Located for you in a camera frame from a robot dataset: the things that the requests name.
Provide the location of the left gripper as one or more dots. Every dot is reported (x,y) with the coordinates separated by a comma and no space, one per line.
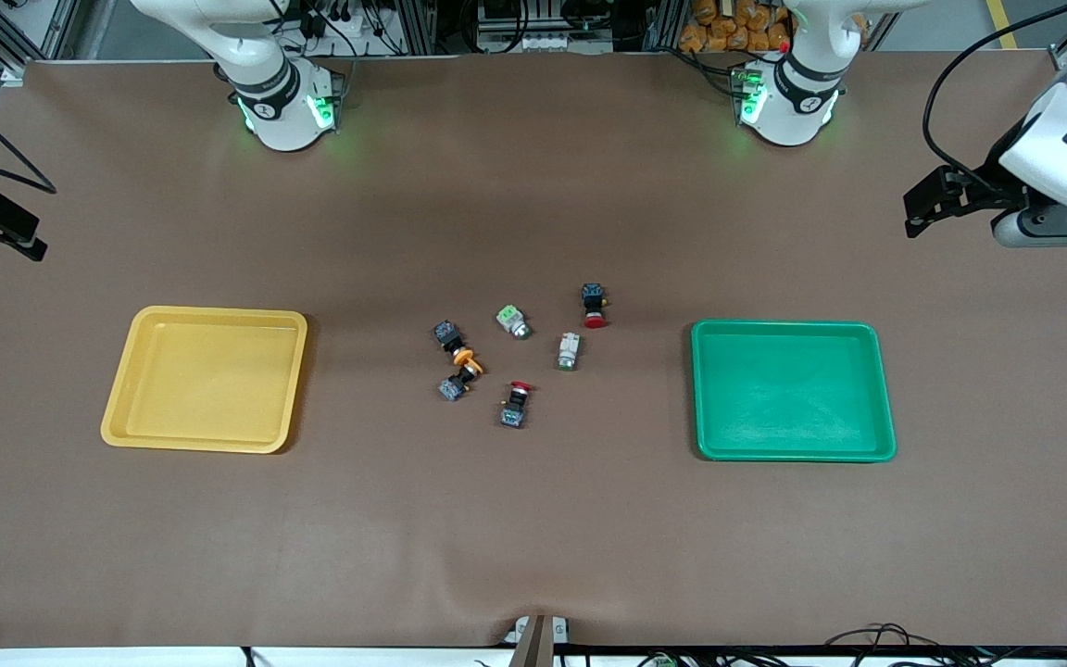
(980,185)

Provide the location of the white push button switch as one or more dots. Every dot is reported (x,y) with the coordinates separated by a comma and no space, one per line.
(569,350)

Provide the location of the yellow mushroom button dark body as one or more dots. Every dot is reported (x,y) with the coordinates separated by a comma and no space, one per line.
(448,333)

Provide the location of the green push button green base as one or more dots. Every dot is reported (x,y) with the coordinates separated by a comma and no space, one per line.
(510,320)

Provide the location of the yellow mushroom button blue body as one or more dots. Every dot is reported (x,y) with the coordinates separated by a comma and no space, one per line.
(452,387)

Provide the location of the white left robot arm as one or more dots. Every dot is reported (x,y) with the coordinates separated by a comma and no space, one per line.
(793,102)

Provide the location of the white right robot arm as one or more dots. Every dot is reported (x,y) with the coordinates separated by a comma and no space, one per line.
(279,120)

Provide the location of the yellow plastic tray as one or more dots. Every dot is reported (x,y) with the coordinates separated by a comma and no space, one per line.
(205,380)

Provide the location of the green plastic tray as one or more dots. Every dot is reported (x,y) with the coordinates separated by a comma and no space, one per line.
(793,394)

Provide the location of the pile of orange objects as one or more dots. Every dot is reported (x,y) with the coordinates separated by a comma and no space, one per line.
(728,28)

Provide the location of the red mushroom push button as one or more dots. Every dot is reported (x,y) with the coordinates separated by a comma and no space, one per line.
(594,298)
(515,406)

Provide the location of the white power strip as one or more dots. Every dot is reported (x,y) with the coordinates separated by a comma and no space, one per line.
(552,44)

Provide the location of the brown table mat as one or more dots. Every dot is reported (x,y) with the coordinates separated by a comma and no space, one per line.
(533,519)

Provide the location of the green terminal connector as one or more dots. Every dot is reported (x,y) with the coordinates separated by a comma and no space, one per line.
(661,660)

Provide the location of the grey bracket with brown post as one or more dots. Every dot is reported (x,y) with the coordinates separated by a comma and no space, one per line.
(533,639)

